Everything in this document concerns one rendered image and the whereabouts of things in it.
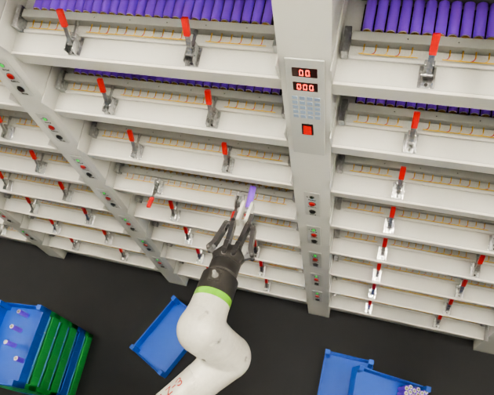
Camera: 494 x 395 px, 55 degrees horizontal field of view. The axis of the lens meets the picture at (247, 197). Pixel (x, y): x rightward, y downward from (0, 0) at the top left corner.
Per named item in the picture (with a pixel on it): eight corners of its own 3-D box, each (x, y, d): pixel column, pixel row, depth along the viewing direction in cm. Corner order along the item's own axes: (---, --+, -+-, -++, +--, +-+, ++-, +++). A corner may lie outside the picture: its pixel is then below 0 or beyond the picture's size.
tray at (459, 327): (481, 339, 188) (491, 342, 175) (329, 306, 203) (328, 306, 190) (487, 288, 191) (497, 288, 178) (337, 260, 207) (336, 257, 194)
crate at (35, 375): (35, 392, 184) (23, 389, 177) (-10, 385, 188) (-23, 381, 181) (61, 316, 198) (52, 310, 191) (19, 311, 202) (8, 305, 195)
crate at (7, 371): (23, 389, 177) (12, 385, 170) (-23, 381, 181) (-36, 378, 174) (52, 310, 191) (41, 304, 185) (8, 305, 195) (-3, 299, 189)
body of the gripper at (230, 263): (235, 271, 112) (247, 240, 117) (202, 264, 114) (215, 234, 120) (238, 288, 117) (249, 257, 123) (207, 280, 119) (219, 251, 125)
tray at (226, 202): (299, 222, 140) (295, 217, 131) (118, 191, 156) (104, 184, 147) (311, 158, 144) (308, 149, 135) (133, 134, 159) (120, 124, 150)
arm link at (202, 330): (198, 341, 97) (159, 338, 103) (228, 368, 105) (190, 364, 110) (220, 283, 106) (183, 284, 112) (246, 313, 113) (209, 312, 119)
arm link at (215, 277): (199, 303, 117) (234, 312, 115) (190, 279, 109) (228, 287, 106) (207, 283, 121) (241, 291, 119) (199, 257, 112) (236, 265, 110)
